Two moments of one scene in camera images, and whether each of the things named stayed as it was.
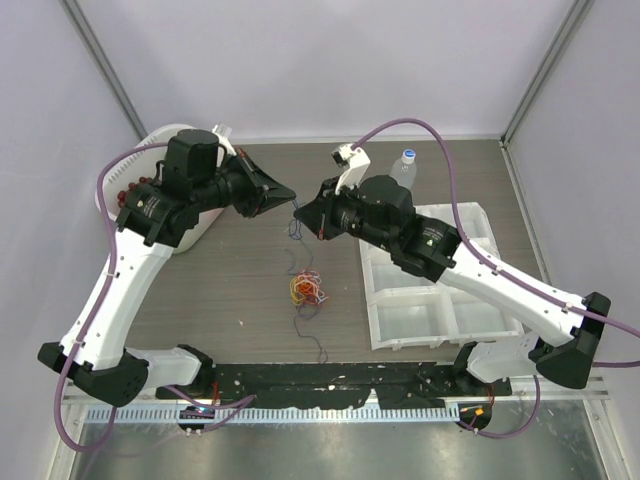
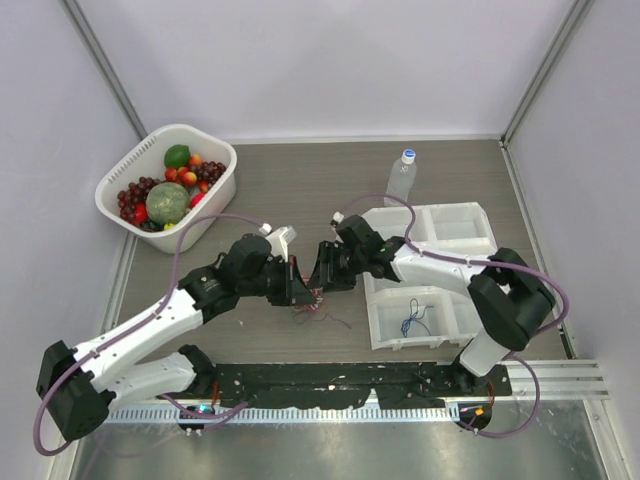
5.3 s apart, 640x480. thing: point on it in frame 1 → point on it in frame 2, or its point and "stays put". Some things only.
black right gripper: x=318 y=215 → x=327 y=253
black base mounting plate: x=326 y=385 stays put
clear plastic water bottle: x=404 y=169 stays put
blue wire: x=299 y=225 → x=414 y=309
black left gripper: x=263 y=191 → x=294 y=291
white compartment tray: x=407 y=309 stays put
